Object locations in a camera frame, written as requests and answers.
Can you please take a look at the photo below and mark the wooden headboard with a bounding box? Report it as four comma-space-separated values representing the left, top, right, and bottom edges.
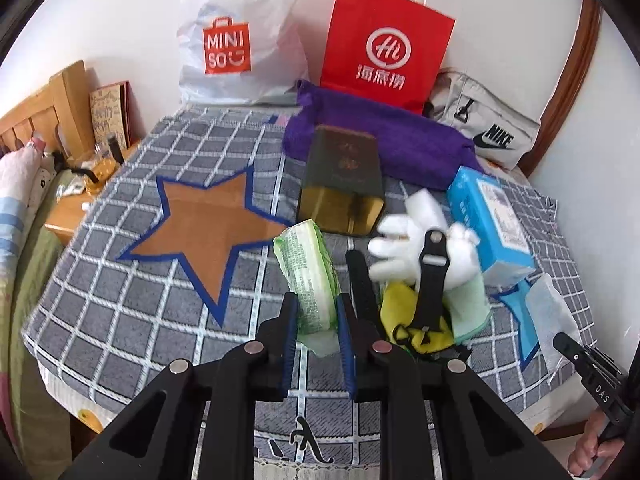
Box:
0, 61, 96, 162

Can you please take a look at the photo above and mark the green blanket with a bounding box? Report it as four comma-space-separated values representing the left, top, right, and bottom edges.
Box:
9, 170, 72, 479

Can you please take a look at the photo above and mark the purple towel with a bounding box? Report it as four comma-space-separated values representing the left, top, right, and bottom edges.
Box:
282, 80, 483, 191

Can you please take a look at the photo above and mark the white glove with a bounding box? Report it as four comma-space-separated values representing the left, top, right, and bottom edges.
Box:
368, 214, 482, 290

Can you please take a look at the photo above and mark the framed picture card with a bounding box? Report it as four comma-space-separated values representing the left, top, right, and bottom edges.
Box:
89, 81, 131, 150

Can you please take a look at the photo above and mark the white sponge block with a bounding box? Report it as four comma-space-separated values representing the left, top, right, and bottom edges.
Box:
405, 188, 448, 231

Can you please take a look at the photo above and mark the clear plastic bag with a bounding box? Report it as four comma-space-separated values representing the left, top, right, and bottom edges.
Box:
525, 273, 582, 382

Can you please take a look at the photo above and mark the grey Nike pouch bag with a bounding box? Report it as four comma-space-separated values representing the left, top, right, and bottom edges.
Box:
428, 70, 540, 170

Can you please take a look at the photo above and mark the patterned pillow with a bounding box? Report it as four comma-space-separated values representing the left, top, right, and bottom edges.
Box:
0, 139, 42, 282

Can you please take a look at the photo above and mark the light green tissue pack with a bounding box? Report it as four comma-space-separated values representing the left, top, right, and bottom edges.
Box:
273, 220, 341, 358

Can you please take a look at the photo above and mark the grey checked bed cover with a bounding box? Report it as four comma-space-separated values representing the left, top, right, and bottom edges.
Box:
24, 106, 596, 469

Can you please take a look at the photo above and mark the person's right hand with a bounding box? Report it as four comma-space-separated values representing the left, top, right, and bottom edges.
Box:
567, 408, 625, 479

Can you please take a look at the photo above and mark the white Miniso plastic bag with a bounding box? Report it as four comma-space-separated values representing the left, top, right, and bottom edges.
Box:
177, 0, 308, 106

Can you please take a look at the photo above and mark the wooden door frame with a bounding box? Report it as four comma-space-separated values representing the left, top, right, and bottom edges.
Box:
518, 0, 602, 177

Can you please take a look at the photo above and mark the mint green cloth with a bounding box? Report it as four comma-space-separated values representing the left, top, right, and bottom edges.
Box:
444, 274, 490, 344

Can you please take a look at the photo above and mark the wooden nightstand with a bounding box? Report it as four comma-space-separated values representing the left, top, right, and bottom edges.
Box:
44, 144, 137, 246

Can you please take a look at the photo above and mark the yellow cloth pouch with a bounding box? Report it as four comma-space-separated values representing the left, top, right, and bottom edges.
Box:
380, 282, 454, 358

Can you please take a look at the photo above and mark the red paper shopping bag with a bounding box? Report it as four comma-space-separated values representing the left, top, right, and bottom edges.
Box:
320, 0, 454, 115

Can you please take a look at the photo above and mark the dark green gold tin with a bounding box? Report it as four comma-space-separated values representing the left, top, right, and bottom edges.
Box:
296, 125, 385, 237

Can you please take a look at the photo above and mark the blue tissue box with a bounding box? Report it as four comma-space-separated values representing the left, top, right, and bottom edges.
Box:
447, 166, 536, 289

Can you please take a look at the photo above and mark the glass teapot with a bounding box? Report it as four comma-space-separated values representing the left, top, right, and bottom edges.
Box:
70, 146, 124, 197

